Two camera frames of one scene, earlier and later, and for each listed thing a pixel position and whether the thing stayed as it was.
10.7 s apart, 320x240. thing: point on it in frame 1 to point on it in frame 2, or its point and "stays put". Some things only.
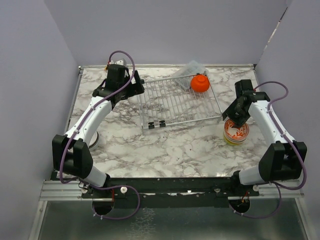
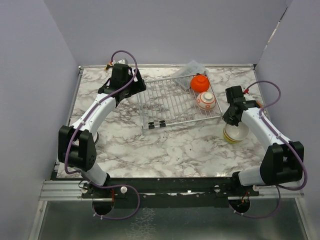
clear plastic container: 183,76 stays put
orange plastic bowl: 200,83 stays put
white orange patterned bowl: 235,134 to 206,101
